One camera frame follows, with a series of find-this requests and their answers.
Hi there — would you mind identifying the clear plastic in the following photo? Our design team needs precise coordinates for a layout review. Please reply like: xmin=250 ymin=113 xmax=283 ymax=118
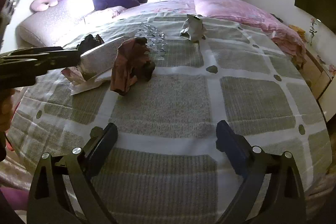
xmin=136 ymin=21 xmax=167 ymax=56

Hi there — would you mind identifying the grey headboard cushion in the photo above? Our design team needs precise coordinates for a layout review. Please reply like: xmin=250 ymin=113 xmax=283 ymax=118
xmin=17 ymin=0 xmax=95 ymax=47

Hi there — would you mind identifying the grey checked blanket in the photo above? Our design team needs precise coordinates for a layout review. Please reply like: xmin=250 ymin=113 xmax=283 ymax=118
xmin=8 ymin=13 xmax=331 ymax=224

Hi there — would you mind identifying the person's left hand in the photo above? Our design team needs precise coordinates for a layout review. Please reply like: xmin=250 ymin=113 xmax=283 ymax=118
xmin=0 ymin=89 xmax=15 ymax=132

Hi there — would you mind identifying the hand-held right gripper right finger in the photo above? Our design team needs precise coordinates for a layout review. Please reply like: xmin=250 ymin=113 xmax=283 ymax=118
xmin=215 ymin=120 xmax=306 ymax=224

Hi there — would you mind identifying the flower wall sticker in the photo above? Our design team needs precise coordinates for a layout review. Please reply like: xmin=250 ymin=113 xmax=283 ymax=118
xmin=308 ymin=18 xmax=319 ymax=47

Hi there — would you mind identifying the light wooden cabinet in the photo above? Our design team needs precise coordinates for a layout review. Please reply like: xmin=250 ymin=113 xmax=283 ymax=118
xmin=302 ymin=48 xmax=336 ymax=125

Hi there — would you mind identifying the pink neck pillow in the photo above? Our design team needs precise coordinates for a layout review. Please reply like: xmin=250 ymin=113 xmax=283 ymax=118
xmin=30 ymin=0 xmax=58 ymax=12

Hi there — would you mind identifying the pink quilt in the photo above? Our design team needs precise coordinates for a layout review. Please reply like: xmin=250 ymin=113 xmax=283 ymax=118
xmin=190 ymin=0 xmax=307 ymax=67

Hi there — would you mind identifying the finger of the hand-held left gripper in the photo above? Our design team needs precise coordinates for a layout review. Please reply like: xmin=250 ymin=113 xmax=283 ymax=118
xmin=9 ymin=50 xmax=81 ymax=84
xmin=9 ymin=47 xmax=64 ymax=60

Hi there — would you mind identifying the silver blister pack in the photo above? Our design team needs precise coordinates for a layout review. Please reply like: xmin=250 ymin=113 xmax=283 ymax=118
xmin=79 ymin=36 xmax=125 ymax=81

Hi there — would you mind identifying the white paper sheet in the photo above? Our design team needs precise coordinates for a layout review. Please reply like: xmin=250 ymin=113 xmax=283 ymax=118
xmin=61 ymin=67 xmax=112 ymax=96

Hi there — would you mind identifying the red-brown wrapper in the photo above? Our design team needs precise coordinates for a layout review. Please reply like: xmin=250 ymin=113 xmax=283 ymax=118
xmin=110 ymin=38 xmax=156 ymax=96

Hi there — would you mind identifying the yellow cloth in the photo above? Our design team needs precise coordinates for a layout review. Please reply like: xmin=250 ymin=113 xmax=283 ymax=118
xmin=287 ymin=25 xmax=306 ymax=42

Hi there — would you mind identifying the dark wrapper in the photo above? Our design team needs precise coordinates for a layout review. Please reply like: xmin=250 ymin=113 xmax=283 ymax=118
xmin=76 ymin=34 xmax=105 ymax=51

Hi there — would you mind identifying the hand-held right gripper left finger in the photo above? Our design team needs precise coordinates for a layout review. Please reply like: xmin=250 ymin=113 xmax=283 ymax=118
xmin=27 ymin=122 xmax=118 ymax=224

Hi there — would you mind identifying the pink floral bed sheet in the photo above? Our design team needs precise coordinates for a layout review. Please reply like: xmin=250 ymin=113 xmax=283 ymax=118
xmin=85 ymin=0 xmax=200 ymax=25

